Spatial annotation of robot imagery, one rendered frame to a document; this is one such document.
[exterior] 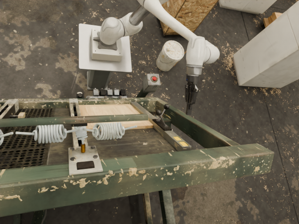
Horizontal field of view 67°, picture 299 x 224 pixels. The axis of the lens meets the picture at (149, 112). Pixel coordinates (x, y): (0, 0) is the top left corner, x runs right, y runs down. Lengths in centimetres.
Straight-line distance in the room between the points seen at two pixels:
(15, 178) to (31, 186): 6
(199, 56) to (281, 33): 230
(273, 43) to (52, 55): 287
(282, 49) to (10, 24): 341
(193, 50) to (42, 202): 98
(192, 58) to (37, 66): 217
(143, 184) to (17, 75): 245
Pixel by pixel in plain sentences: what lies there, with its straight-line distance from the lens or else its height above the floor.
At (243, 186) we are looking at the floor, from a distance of 348.
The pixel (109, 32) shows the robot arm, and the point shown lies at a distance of 203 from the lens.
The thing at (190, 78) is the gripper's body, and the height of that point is 166.
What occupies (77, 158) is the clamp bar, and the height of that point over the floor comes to 184.
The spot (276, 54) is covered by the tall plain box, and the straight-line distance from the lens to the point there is 347.
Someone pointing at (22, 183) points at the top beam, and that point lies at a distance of 74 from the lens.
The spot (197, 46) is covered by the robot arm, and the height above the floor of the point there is 178.
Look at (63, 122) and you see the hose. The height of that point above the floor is 194.
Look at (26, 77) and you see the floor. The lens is 300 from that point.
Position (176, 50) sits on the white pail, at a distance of 314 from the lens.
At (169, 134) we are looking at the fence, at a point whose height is 155.
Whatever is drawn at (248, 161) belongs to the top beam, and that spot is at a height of 191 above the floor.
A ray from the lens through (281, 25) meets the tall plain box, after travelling 352.
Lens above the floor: 266
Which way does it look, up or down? 63 degrees down
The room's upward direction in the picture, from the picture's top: 45 degrees clockwise
